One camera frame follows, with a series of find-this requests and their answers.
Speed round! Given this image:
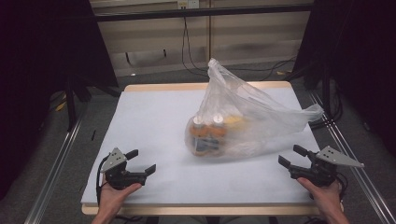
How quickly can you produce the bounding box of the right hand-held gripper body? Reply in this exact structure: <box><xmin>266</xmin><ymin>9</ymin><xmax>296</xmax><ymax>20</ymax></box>
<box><xmin>288</xmin><ymin>145</ymin><xmax>365</xmax><ymax>188</ymax></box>

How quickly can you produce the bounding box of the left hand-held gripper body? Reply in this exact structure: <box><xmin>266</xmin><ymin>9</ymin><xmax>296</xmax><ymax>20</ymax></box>
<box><xmin>100</xmin><ymin>147</ymin><xmax>148</xmax><ymax>191</ymax></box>

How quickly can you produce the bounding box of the orange juice bottle white cap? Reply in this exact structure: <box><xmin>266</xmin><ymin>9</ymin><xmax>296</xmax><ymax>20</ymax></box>
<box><xmin>208</xmin><ymin>114</ymin><xmax>229</xmax><ymax>157</ymax></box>
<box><xmin>189</xmin><ymin>116</ymin><xmax>210</xmax><ymax>157</ymax></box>

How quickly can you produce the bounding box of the clear plastic bag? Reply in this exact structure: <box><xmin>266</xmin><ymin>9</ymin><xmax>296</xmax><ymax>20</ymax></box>
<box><xmin>184</xmin><ymin>58</ymin><xmax>325</xmax><ymax>160</ymax></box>

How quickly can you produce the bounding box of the person's left hand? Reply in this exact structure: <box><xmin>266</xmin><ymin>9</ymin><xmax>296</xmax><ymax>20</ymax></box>
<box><xmin>96</xmin><ymin>181</ymin><xmax>143</xmax><ymax>218</ymax></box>

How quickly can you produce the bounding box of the person's right hand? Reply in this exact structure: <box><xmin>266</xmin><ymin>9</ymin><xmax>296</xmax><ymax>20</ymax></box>
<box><xmin>295</xmin><ymin>176</ymin><xmax>344</xmax><ymax>217</ymax></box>

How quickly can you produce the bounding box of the white table mat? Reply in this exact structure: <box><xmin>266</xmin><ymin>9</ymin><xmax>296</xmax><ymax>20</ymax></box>
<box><xmin>80</xmin><ymin>87</ymin><xmax>321</xmax><ymax>206</ymax></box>

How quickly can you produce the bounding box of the wooden table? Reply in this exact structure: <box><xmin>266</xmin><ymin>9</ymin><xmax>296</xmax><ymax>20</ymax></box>
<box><xmin>81</xmin><ymin>81</ymin><xmax>321</xmax><ymax>217</ymax></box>

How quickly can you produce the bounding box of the black metal stand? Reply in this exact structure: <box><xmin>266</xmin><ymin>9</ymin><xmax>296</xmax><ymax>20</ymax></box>
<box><xmin>64</xmin><ymin>74</ymin><xmax>79</xmax><ymax>133</ymax></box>
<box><xmin>320</xmin><ymin>66</ymin><xmax>332</xmax><ymax>120</ymax></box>

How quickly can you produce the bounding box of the black curtain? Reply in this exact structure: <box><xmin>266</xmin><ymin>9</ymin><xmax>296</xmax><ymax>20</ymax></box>
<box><xmin>291</xmin><ymin>0</ymin><xmax>396</xmax><ymax>158</ymax></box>
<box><xmin>0</xmin><ymin>0</ymin><xmax>120</xmax><ymax>201</ymax></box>

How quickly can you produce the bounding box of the black horizontal bar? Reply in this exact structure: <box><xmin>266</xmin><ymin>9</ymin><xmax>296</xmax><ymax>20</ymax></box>
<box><xmin>93</xmin><ymin>4</ymin><xmax>315</xmax><ymax>22</ymax></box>

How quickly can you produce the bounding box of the right hand-held gripper cable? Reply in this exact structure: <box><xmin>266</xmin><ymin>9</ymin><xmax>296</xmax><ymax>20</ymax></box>
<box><xmin>333</xmin><ymin>171</ymin><xmax>349</xmax><ymax>201</ymax></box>

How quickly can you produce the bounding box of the metal floor rail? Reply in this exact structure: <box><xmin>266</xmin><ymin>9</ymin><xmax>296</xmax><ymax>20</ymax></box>
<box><xmin>23</xmin><ymin>117</ymin><xmax>86</xmax><ymax>224</ymax></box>
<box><xmin>307</xmin><ymin>90</ymin><xmax>396</xmax><ymax>224</ymax></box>

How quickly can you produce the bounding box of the bundle of black cables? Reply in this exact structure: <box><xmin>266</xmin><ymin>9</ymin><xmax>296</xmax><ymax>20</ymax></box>
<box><xmin>308</xmin><ymin>79</ymin><xmax>345</xmax><ymax>131</ymax></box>

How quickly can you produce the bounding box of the black floor cable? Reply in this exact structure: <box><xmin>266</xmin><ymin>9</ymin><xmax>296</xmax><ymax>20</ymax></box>
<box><xmin>223</xmin><ymin>55</ymin><xmax>298</xmax><ymax>82</ymax></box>

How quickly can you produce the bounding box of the black hanging cable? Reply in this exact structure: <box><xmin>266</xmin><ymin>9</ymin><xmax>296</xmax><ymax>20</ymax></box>
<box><xmin>180</xmin><ymin>16</ymin><xmax>210</xmax><ymax>78</ymax></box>

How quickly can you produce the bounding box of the white wall socket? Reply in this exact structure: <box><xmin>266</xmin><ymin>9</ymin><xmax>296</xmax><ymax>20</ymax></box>
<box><xmin>177</xmin><ymin>0</ymin><xmax>200</xmax><ymax>10</ymax></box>

